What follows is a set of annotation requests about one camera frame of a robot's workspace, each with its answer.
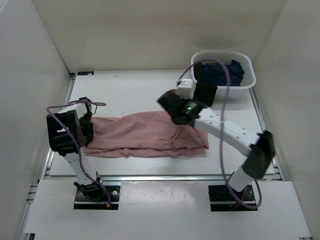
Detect white plastic basin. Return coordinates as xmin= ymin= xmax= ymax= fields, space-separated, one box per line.
xmin=191 ymin=50 xmax=257 ymax=101

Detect dark blue trousers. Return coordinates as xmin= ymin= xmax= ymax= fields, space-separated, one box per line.
xmin=203 ymin=60 xmax=245 ymax=87

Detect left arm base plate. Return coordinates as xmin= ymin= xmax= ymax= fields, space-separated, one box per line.
xmin=73 ymin=181 xmax=121 ymax=210

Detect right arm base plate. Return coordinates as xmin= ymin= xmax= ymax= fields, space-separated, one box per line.
xmin=208 ymin=184 xmax=257 ymax=212

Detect blue label sticker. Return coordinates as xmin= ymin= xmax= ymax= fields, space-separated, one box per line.
xmin=77 ymin=71 xmax=95 ymax=76

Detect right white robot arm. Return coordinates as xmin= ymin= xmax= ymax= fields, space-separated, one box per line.
xmin=157 ymin=79 xmax=276 ymax=200

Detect pink trousers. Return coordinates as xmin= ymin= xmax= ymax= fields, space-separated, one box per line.
xmin=83 ymin=111 xmax=210 ymax=158

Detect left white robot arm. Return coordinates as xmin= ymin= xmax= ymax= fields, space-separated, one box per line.
xmin=46 ymin=97 xmax=107 ymax=201

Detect black trousers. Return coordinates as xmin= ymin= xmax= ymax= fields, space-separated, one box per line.
xmin=192 ymin=61 xmax=218 ymax=107

